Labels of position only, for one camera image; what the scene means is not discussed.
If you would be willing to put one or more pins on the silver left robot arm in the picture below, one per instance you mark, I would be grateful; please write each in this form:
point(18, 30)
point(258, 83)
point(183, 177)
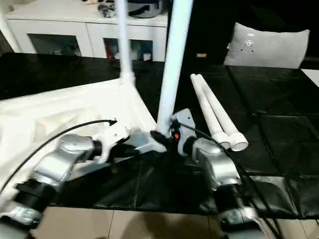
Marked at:
point(59, 156)

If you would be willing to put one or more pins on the white sideboard with glass doors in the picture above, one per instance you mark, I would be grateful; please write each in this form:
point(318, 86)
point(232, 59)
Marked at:
point(74, 30)

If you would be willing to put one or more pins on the grey helmet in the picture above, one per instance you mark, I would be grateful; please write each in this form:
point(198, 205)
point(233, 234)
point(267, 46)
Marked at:
point(144, 8)

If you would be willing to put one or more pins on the white plastic table leg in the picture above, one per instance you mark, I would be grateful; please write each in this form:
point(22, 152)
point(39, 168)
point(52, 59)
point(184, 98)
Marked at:
point(124, 37)
point(209, 112)
point(226, 119)
point(174, 62)

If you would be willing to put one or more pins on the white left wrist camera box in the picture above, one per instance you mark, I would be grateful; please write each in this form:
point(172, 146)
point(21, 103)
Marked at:
point(114, 135)

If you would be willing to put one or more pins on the black cabinet with gold label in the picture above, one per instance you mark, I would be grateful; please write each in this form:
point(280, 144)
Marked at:
point(211, 27)

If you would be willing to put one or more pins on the white plastic table top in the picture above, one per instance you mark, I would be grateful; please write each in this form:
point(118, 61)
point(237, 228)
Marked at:
point(62, 107)

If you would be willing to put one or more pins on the black quilted mat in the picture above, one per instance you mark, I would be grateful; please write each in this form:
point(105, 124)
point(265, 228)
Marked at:
point(274, 112)

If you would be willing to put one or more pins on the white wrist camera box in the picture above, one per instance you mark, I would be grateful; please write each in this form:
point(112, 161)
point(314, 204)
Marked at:
point(114, 135)
point(185, 119)

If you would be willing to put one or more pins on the grey cushion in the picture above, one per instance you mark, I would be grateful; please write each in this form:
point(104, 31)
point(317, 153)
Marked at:
point(266, 47)

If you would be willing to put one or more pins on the white flat panel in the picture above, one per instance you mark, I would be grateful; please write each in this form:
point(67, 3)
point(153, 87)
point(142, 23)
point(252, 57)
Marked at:
point(311, 76)

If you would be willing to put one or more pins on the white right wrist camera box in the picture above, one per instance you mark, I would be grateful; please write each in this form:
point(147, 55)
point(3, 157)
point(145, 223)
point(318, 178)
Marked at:
point(185, 119)

